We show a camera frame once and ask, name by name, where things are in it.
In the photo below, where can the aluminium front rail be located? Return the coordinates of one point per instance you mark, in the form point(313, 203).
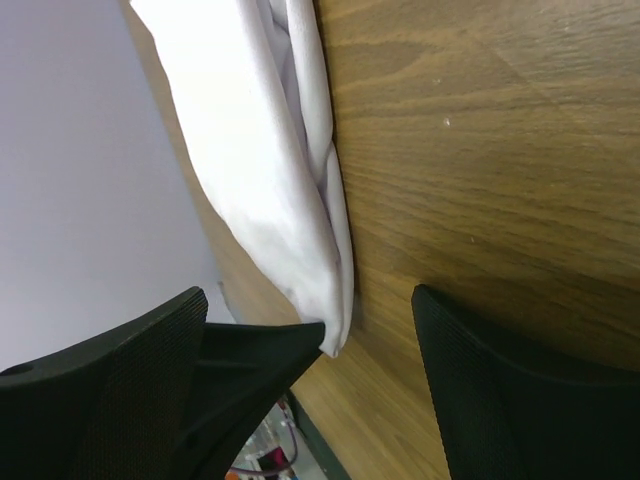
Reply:
point(318, 447)

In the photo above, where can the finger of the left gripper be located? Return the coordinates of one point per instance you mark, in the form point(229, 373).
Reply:
point(241, 372)

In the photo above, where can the white t shirt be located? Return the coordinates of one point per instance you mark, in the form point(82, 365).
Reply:
point(250, 89)

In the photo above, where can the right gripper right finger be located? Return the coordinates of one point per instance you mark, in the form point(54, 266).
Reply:
point(508, 407)

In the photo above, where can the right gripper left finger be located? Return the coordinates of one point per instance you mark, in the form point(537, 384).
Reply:
point(109, 407)

